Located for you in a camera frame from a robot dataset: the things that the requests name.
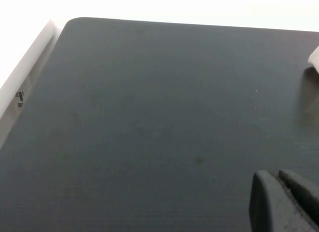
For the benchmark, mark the small grey metal bracket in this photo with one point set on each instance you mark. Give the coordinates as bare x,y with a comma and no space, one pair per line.
20,98

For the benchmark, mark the cream canvas pencil case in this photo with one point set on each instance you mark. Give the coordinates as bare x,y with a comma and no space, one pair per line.
314,60

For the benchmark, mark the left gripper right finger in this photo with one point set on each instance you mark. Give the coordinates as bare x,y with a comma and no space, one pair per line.
304,192

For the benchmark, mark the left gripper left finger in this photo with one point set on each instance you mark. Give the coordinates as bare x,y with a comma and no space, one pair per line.
271,207

